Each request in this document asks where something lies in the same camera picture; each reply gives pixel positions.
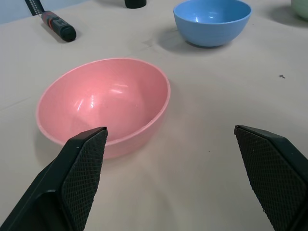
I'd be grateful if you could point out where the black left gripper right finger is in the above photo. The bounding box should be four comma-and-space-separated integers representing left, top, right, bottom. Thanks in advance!
234, 125, 308, 231

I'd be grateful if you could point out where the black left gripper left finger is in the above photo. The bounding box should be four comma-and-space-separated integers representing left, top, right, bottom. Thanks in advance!
0, 127, 108, 231

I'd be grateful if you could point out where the black cylindrical object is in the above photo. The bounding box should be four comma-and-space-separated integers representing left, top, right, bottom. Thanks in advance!
124, 0, 147, 9

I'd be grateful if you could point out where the blue plastic bowl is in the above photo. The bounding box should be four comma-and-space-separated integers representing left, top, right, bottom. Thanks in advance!
173, 0, 252, 48

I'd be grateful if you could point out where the pink plastic bowl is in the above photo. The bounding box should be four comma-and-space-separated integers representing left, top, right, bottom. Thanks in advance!
36, 57, 171, 160

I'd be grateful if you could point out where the black dotted strap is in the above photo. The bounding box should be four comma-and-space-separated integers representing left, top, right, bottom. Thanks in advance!
24, 0, 45, 16

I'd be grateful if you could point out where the pale green plastic bowl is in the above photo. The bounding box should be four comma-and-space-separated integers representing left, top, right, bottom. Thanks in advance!
290, 0, 308, 20

